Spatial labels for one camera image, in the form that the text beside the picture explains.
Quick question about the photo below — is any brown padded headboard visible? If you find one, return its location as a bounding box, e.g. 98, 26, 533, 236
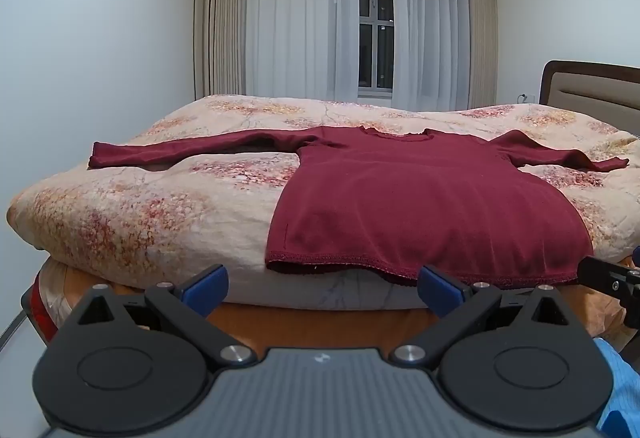
539, 60, 640, 139

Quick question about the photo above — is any beige pleated curtain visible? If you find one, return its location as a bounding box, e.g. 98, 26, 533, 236
462, 0, 500, 111
193, 0, 249, 100

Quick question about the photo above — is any person's blue garment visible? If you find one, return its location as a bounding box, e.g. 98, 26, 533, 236
594, 337, 640, 438

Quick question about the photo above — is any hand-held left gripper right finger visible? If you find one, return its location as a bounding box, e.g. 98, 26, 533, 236
391, 265, 572, 369

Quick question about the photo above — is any white-framed window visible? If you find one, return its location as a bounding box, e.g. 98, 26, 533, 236
357, 0, 395, 99

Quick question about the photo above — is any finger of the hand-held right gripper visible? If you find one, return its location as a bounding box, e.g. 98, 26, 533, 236
576, 256, 640, 307

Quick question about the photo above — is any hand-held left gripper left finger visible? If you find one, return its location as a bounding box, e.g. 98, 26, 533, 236
74, 264, 257, 369

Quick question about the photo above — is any maroon long-sleeved sweater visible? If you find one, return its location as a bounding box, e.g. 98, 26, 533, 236
88, 126, 630, 289

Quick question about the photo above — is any white sheer curtain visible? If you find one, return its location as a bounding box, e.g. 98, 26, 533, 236
243, 0, 360, 100
389, 0, 472, 111

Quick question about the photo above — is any floral beige blanket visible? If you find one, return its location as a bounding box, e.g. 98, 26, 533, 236
7, 94, 640, 309

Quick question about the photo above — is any dark red bed frame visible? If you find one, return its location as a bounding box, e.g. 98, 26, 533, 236
21, 270, 55, 348

